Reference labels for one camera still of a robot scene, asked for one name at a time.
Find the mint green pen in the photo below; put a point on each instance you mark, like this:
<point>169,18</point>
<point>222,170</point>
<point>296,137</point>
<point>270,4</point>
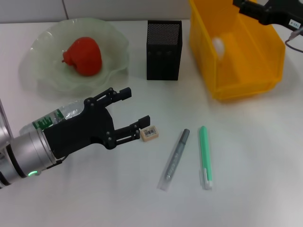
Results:
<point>204,151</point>

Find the pale green glass fruit plate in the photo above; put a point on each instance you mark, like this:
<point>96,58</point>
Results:
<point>111,59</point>

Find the white paper ball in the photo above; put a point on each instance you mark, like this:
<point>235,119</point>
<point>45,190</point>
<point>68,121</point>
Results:
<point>218,46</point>

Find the red-orange fruit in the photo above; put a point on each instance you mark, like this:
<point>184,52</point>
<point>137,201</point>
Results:
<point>85,56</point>

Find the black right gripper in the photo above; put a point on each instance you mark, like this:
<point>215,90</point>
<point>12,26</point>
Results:
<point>281,11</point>

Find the grey pen in clear sleeve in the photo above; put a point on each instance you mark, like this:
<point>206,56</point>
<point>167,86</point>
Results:
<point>175,158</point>

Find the clear green-label water bottle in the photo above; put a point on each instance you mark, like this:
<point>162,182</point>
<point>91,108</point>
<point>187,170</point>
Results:
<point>68,111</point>

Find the beige eraser with barcode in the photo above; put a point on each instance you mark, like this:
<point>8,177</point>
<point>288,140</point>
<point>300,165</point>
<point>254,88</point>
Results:
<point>150,134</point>

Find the yellow plastic bin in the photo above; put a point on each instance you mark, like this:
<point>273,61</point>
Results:
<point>246,71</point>

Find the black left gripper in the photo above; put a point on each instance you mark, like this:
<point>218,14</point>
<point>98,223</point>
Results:
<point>82,132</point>

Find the black mesh pen holder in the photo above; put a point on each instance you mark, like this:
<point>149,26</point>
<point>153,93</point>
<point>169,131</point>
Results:
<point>163,59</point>

